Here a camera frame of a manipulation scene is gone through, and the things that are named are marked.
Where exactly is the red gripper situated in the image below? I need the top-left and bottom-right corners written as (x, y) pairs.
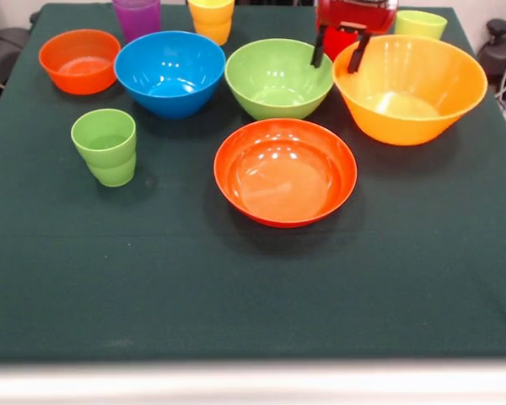
top-left (310, 0), bottom-right (400, 75)

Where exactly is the green plastic bowl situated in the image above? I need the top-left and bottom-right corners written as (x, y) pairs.
top-left (223, 38), bottom-right (335, 122)

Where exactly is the lime green plastic cup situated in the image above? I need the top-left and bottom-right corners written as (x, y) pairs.
top-left (394, 9), bottom-right (449, 41)

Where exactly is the large orange plastic bowl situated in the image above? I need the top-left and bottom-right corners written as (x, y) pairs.
top-left (331, 34), bottom-right (489, 147)

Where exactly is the red plastic cup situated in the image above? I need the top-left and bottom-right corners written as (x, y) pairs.
top-left (324, 25), bottom-right (359, 63)

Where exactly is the yellow plastic cup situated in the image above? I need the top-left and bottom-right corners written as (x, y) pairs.
top-left (186, 0), bottom-right (236, 46)

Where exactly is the wide red plastic bowl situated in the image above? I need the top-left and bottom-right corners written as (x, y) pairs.
top-left (213, 117), bottom-right (358, 230)

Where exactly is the black rounded stand foot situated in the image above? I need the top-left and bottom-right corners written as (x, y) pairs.
top-left (0, 6), bottom-right (30, 92)
top-left (476, 18), bottom-right (506, 79)

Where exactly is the blue plastic bowl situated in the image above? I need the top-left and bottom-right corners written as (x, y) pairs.
top-left (113, 30), bottom-right (228, 121)

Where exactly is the purple plastic cup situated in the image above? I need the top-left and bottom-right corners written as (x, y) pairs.
top-left (110, 0), bottom-right (163, 45)

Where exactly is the small red plastic bowl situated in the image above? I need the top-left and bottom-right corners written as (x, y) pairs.
top-left (38, 28), bottom-right (122, 96)

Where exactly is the dark green tablecloth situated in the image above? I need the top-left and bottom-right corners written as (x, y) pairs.
top-left (0, 2), bottom-right (506, 365)

